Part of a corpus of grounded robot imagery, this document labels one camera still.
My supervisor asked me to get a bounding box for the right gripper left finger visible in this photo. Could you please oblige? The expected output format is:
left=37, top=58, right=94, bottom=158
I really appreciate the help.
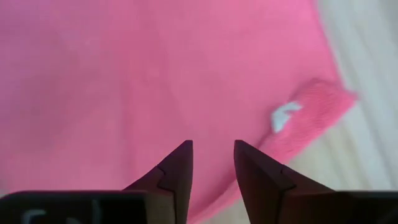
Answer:
left=124, top=139, right=193, bottom=224

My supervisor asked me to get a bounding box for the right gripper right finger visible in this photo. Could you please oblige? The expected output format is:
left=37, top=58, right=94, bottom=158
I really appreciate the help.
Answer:
left=234, top=139, right=336, bottom=224

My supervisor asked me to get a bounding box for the pink microfiber towel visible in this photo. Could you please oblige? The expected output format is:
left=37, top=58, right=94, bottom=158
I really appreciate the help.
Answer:
left=0, top=0, right=358, bottom=224

